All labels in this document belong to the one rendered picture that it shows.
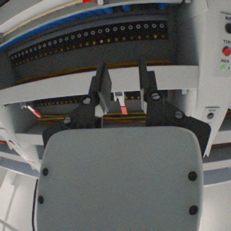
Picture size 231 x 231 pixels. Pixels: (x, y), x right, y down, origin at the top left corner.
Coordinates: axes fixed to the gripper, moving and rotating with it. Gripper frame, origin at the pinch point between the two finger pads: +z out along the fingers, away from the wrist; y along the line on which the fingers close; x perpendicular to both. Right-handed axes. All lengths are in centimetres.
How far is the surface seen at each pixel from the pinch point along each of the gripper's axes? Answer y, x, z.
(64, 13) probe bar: -11.0, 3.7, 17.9
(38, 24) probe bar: -17.4, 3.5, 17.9
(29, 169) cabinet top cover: -78, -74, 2
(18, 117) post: -48, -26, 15
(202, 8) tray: 12.6, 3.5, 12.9
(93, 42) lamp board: -10.2, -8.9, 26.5
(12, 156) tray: -71, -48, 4
